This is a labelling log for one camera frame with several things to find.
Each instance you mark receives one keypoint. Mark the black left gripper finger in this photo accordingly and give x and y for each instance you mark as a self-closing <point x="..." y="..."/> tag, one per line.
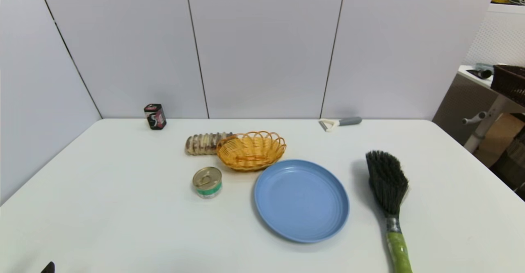
<point x="49" y="269"/>

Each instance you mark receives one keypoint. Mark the tin can with green label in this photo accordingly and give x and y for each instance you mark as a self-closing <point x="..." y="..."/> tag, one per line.
<point x="207" y="183"/>

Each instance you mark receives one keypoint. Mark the black and red small box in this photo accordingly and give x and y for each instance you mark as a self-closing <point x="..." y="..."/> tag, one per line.
<point x="155" y="117"/>

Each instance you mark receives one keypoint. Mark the sliced bread loaf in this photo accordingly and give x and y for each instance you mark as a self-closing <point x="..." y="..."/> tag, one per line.
<point x="201" y="144"/>

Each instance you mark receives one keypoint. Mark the orange wicker basket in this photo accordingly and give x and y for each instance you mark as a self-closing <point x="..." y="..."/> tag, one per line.
<point x="250" y="158"/>

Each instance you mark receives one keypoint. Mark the blue round plate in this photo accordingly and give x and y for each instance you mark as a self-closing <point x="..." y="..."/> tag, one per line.
<point x="301" y="201"/>

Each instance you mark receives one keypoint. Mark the white side table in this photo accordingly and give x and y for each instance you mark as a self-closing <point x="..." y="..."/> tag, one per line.
<point x="482" y="129"/>

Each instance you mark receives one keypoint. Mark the brown cardboard box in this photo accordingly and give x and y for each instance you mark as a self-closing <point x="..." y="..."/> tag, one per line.
<point x="502" y="138"/>

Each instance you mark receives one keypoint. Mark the black and grey cylindrical tool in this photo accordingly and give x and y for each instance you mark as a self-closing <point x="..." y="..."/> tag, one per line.
<point x="484" y="74"/>

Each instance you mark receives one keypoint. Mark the dark brown wicker basket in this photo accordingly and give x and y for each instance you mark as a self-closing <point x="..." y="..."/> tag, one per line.
<point x="510" y="82"/>

